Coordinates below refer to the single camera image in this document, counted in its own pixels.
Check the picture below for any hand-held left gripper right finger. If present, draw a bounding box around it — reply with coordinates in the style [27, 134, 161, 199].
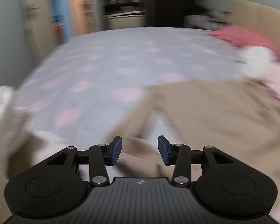
[157, 135, 235, 187]

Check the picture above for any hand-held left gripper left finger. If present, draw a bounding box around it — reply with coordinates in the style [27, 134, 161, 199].
[45, 136, 123, 187]

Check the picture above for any beige knit sweater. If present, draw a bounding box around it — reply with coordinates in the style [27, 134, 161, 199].
[103, 79, 280, 216]

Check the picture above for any pink polka dot bed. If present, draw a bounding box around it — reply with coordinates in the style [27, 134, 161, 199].
[13, 26, 280, 145]

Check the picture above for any folded white muslin cloth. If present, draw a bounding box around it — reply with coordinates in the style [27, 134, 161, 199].
[0, 86, 35, 182]

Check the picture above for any crumpled white muslin cloth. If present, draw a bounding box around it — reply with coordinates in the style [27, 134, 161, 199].
[238, 46, 274, 78]

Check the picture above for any cream storage bin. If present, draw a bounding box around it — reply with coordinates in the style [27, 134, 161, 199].
[105, 12, 147, 31]

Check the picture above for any red stool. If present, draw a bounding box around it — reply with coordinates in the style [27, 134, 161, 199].
[54, 22, 68, 43]

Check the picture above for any light pink cloth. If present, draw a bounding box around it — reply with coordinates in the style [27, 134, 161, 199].
[257, 63, 280, 103]

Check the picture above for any white black nightstand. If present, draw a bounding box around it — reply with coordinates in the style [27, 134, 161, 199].
[184, 7, 229, 28]

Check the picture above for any pink pillow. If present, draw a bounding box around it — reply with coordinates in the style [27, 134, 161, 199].
[208, 26, 280, 62]

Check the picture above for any cream hallway door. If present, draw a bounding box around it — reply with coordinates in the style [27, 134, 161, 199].
[68, 0, 103, 36]

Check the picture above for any black wardrobe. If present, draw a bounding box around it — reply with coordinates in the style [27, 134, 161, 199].
[103, 0, 206, 29]

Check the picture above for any cream room door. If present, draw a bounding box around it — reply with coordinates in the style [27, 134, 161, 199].
[20, 0, 55, 56]

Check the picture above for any beige padded headboard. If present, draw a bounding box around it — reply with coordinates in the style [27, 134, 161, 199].
[227, 0, 280, 63]

